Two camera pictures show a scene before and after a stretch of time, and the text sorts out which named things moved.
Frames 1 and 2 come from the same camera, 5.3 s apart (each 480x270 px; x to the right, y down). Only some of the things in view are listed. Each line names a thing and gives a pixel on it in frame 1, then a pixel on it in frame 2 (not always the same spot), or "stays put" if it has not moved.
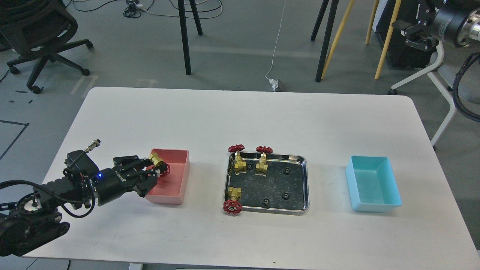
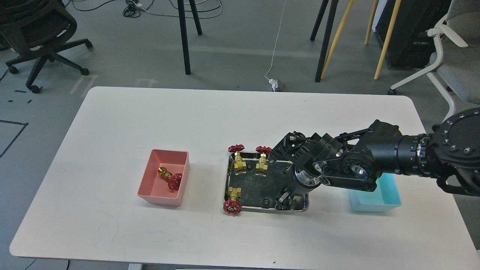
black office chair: (38, 29) stays put
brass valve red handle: (164, 168) → (173, 180)
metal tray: (285, 188) stays put
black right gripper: (421, 30) → (300, 181)
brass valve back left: (240, 167) stays put
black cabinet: (399, 54) stays put
